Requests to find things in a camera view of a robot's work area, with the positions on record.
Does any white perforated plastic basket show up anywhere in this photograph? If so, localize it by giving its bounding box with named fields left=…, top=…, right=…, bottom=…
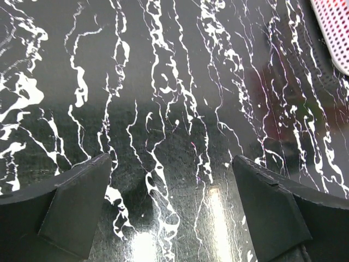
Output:
left=310, top=0, right=349, bottom=76

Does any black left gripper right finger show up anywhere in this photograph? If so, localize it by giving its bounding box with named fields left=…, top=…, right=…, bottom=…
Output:
left=232, top=156, right=348, bottom=261

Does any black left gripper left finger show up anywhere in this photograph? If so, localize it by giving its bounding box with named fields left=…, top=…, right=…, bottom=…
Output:
left=1, top=153, right=112, bottom=261

